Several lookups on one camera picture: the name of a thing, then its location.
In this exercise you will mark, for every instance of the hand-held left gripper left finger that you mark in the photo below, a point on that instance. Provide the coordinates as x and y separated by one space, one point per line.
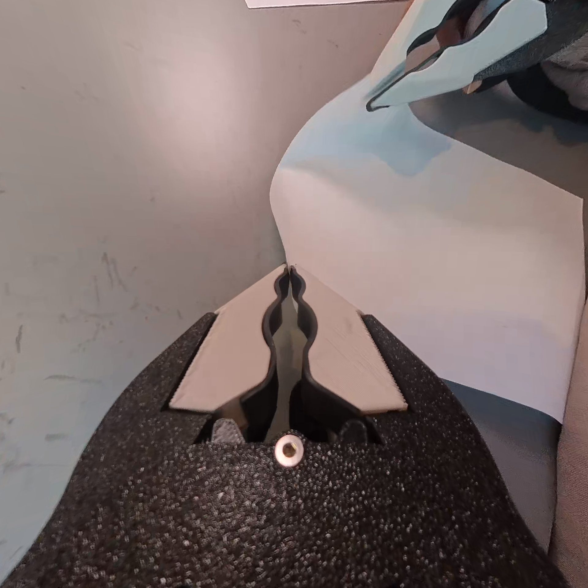
225 363

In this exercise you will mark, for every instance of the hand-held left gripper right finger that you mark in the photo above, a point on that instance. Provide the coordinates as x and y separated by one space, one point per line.
353 367

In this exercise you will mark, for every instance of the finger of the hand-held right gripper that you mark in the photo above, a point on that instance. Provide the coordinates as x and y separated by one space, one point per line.
482 41
452 32

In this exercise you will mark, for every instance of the white paper sheet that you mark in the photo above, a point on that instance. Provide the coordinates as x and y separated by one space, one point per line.
321 3
413 252

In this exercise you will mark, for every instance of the grey desk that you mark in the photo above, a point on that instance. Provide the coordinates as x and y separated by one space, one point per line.
115 183

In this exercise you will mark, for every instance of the beige printed hoodie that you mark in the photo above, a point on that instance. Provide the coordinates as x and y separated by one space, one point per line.
574 459

